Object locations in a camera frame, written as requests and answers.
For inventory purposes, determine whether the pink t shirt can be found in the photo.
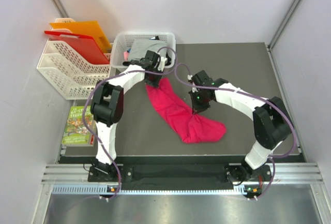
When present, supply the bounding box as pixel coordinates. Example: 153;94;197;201
146;78;227;144

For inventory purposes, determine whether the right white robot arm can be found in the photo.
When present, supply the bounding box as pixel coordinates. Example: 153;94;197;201
188;70;293;181

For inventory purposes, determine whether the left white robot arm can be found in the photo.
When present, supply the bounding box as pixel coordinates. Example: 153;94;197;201
91;50;168;181

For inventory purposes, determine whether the grey t shirt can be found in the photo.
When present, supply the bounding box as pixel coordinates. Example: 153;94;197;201
128;39;167;61

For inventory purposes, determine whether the white laundry basket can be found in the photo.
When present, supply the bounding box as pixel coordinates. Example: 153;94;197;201
110;31;176;72

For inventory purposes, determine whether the red folder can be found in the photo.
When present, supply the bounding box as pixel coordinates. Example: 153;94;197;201
44;31;110;65

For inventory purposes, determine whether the orange folder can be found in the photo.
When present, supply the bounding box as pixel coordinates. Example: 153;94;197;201
50;21;112;53

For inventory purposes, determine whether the white file organizer rack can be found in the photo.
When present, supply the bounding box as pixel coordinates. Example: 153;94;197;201
37;18;111;100

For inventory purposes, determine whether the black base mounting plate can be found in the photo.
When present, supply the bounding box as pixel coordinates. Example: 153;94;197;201
87;155;272;190

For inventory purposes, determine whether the green treehouse book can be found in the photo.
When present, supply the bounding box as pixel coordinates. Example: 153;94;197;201
62;106;95;147

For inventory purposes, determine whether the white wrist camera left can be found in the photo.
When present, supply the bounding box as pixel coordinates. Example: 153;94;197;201
157;57;168;73

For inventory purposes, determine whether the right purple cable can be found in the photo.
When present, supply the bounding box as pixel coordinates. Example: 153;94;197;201
173;63;296;200

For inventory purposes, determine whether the purple cable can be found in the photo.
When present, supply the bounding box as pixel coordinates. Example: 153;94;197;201
82;47;177;200
173;63;296;200

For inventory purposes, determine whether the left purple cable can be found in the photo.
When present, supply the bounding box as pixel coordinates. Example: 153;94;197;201
82;47;177;200

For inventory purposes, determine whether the aluminium frame rail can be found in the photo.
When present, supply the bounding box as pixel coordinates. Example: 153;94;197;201
41;163;323;196

